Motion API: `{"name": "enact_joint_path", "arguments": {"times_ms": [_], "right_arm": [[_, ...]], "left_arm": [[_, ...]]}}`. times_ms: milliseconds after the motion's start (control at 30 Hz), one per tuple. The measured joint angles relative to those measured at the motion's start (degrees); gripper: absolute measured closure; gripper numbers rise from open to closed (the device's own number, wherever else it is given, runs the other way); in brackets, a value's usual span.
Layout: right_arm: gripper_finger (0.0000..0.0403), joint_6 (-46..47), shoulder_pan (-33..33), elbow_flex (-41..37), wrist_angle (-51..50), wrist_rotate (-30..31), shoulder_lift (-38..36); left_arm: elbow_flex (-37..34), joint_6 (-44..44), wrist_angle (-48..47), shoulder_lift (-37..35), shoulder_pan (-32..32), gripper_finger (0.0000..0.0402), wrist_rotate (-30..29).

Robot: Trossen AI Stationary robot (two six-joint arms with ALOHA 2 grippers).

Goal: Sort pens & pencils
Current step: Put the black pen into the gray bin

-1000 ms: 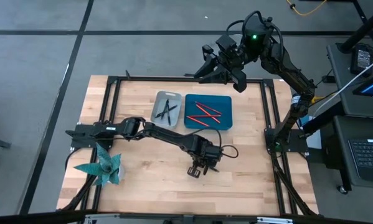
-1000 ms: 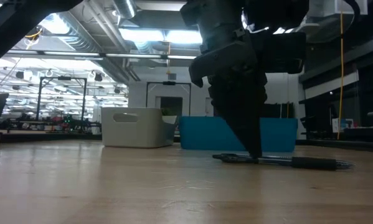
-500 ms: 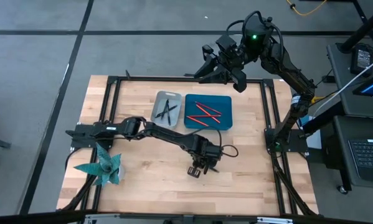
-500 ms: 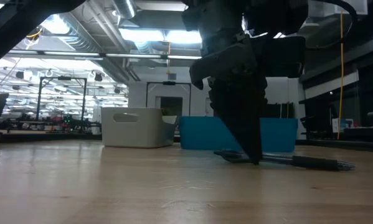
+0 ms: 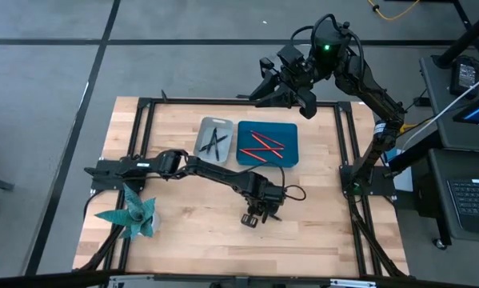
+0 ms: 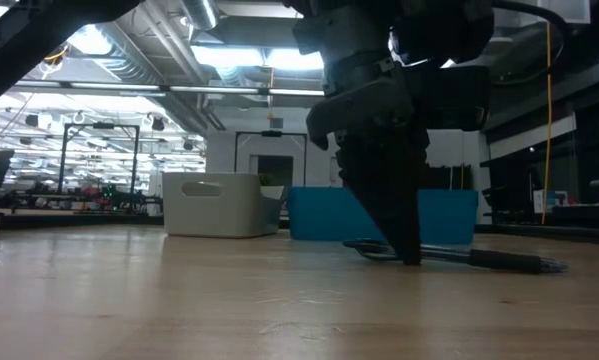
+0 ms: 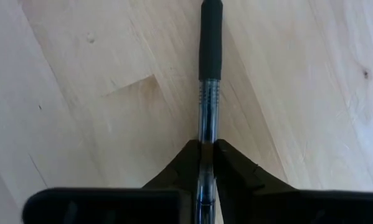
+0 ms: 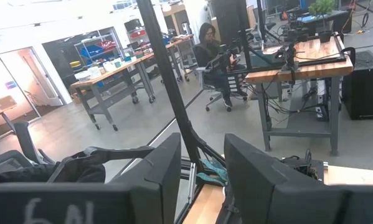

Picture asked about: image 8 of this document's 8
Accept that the black overhead gantry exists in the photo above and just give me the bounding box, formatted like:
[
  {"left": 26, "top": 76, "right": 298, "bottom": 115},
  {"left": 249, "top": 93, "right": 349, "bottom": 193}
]
[{"left": 135, "top": 0, "right": 227, "bottom": 175}]

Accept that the white office chair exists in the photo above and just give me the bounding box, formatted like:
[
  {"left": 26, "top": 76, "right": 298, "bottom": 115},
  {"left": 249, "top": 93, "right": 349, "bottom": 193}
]
[{"left": 195, "top": 57, "right": 250, "bottom": 113}]

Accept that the black computer tower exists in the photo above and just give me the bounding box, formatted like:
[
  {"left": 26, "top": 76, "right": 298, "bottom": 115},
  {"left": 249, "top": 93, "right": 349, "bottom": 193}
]
[{"left": 341, "top": 50, "right": 373, "bottom": 121}]

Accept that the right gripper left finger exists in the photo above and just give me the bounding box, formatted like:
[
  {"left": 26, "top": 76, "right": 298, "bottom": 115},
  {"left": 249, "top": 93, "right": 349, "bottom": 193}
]
[{"left": 0, "top": 133, "right": 182, "bottom": 224}]

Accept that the person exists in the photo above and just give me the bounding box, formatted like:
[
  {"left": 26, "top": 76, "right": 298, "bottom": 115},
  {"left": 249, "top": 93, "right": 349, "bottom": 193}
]
[{"left": 193, "top": 22, "right": 249, "bottom": 108}]

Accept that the cardboard box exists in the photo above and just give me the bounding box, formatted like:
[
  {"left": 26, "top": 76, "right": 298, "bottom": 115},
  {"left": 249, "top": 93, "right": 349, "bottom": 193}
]
[{"left": 0, "top": 95, "right": 18, "bottom": 116}]

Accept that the long wooden workbench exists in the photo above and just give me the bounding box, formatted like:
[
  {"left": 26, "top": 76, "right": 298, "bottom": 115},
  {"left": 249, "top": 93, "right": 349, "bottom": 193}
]
[{"left": 70, "top": 33, "right": 196, "bottom": 132}]

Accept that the silver metal bracket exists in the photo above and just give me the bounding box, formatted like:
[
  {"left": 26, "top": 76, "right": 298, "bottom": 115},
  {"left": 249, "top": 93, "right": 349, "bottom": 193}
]
[{"left": 187, "top": 161, "right": 197, "bottom": 203}]

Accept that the metal wire shelf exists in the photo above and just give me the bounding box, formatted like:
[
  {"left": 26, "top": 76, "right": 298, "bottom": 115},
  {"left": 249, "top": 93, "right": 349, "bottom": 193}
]
[{"left": 73, "top": 32, "right": 125, "bottom": 70}]

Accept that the plant in black pot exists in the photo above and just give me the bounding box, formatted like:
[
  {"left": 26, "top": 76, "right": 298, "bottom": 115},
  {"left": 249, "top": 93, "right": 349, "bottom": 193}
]
[{"left": 308, "top": 0, "right": 337, "bottom": 44}]

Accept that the wooden robot workbench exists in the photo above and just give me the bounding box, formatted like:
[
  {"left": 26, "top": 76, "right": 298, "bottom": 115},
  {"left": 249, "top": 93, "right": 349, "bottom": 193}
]
[{"left": 244, "top": 32, "right": 355, "bottom": 157}]

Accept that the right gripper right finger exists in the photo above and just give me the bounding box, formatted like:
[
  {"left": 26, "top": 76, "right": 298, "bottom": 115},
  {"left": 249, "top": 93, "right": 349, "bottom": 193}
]
[{"left": 224, "top": 133, "right": 373, "bottom": 224}]

